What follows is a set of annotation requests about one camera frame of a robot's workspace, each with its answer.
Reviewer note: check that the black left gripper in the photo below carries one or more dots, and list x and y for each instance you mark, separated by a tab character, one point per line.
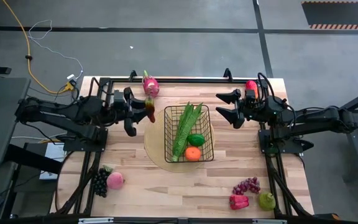
129	112

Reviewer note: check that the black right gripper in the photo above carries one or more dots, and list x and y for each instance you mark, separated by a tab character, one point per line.
259	112

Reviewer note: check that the dark red chili pepper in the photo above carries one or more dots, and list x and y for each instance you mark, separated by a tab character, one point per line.
150	109

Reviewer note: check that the pink dragon fruit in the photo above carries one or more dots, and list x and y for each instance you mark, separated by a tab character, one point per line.
151	87

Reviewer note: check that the green romaine lettuce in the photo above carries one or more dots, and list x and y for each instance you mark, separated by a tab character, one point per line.
183	130

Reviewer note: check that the orange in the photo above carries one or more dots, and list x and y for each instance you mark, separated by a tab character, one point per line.
193	154

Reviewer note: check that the pink peach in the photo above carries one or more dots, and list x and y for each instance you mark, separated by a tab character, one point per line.
115	181

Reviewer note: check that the red grape bunch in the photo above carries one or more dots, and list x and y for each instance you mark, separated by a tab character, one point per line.
247	186

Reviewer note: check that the dark purple grape bunch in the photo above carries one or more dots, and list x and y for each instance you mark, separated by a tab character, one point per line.
99	183

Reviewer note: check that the green pear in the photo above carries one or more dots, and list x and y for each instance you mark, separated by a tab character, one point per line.
266	201

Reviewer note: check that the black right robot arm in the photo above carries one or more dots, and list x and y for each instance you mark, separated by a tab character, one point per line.
315	119

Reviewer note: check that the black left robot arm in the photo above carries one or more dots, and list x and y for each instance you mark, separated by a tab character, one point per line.
57	113

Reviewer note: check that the round woven straw placemat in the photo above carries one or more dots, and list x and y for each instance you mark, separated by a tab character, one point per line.
154	146

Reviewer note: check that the white power adapter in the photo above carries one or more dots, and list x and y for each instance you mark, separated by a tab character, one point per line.
71	76

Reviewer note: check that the white paper box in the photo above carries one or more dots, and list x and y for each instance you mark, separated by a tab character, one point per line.
54	154

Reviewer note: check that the red bell pepper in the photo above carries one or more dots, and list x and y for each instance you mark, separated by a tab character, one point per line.
238	202

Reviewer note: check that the black mat hazard striped edge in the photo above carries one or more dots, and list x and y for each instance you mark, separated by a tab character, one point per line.
340	14

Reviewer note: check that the black frame clamp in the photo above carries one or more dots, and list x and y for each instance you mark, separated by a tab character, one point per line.
227	73
132	76

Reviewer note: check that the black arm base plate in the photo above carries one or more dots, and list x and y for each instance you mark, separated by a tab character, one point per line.
82	144
284	146

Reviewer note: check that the silver metal bracket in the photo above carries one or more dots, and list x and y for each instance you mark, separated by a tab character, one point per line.
269	221
95	220

